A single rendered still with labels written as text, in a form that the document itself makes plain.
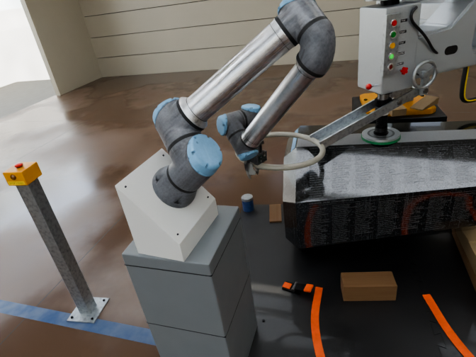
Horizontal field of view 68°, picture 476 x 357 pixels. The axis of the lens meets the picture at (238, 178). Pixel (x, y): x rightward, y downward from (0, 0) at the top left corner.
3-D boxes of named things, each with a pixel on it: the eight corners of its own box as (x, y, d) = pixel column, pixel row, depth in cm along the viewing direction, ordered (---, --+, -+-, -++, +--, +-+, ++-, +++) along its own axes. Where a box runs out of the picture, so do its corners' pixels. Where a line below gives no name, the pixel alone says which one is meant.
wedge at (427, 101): (425, 100, 273) (426, 94, 270) (438, 103, 265) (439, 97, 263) (409, 108, 264) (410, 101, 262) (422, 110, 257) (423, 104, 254)
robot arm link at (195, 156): (178, 194, 133) (202, 168, 123) (159, 156, 138) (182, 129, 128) (207, 188, 145) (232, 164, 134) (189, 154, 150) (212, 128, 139)
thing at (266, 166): (299, 130, 222) (299, 126, 220) (343, 161, 180) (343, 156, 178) (224, 143, 210) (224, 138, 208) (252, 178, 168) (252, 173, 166)
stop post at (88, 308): (83, 297, 247) (16, 157, 195) (109, 299, 242) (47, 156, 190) (66, 321, 230) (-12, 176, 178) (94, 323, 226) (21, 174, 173)
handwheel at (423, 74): (422, 83, 195) (426, 54, 188) (436, 86, 187) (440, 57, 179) (399, 88, 192) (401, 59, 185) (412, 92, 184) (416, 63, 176)
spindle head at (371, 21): (409, 79, 213) (417, -4, 192) (437, 86, 194) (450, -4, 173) (356, 91, 206) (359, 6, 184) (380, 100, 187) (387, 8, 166)
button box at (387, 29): (392, 72, 183) (397, 12, 169) (396, 73, 181) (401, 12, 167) (379, 75, 181) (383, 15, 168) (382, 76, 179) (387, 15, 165)
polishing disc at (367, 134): (406, 139, 202) (407, 137, 201) (370, 144, 202) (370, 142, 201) (389, 126, 220) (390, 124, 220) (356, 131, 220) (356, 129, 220)
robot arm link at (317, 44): (357, 46, 112) (255, 161, 162) (336, 18, 115) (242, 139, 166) (335, 46, 105) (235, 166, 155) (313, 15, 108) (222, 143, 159)
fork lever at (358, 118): (407, 84, 213) (406, 77, 210) (431, 92, 197) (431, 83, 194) (308, 139, 209) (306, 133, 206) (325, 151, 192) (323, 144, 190)
